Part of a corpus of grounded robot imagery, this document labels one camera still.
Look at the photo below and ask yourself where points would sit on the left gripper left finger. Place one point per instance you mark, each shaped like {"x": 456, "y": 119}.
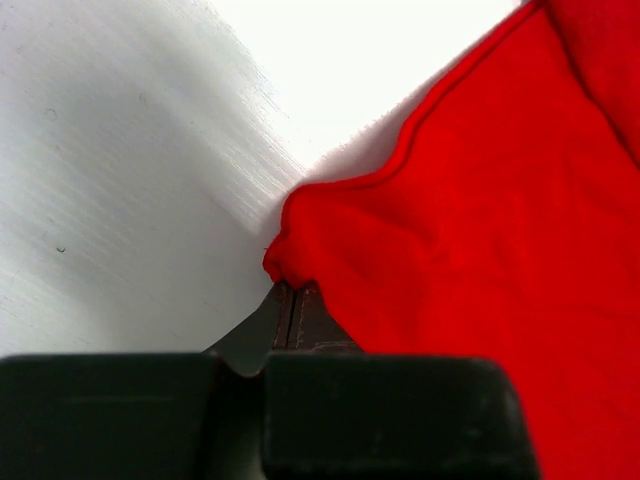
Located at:
{"x": 126, "y": 415}

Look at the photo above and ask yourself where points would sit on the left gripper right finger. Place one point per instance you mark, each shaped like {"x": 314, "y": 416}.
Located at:
{"x": 332, "y": 411}

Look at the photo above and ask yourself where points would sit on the red t shirt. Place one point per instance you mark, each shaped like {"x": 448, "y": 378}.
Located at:
{"x": 505, "y": 225}

